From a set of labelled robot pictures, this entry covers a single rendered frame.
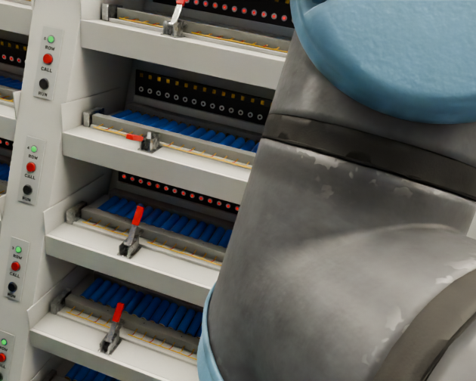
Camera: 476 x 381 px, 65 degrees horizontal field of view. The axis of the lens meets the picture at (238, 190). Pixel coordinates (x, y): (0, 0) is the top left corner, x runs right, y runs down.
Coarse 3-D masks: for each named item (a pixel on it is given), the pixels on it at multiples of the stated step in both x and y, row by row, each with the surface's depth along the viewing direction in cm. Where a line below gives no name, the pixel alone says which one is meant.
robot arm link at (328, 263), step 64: (320, 128) 12; (256, 192) 14; (320, 192) 12; (384, 192) 12; (448, 192) 12; (256, 256) 14; (320, 256) 12; (384, 256) 11; (448, 256) 10; (256, 320) 13; (320, 320) 10; (384, 320) 9
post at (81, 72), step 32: (64, 0) 64; (32, 32) 66; (64, 32) 65; (32, 64) 66; (64, 64) 65; (96, 64) 71; (128, 64) 82; (32, 96) 67; (64, 96) 66; (32, 128) 68; (64, 160) 70; (64, 192) 72; (32, 224) 70; (0, 256) 72; (32, 256) 71; (0, 288) 73; (32, 288) 71; (0, 320) 74; (32, 352) 76
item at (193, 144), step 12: (96, 120) 70; (108, 120) 70; (120, 120) 70; (132, 132) 69; (144, 132) 69; (168, 132) 68; (180, 144) 68; (192, 144) 67; (204, 144) 66; (216, 144) 67; (228, 156) 66; (240, 156) 65; (252, 156) 65
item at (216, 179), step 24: (96, 96) 73; (120, 96) 82; (72, 120) 68; (216, 120) 78; (240, 120) 77; (72, 144) 67; (96, 144) 66; (120, 144) 66; (120, 168) 66; (144, 168) 65; (168, 168) 64; (192, 168) 62; (216, 168) 63; (240, 168) 65; (216, 192) 63; (240, 192) 62
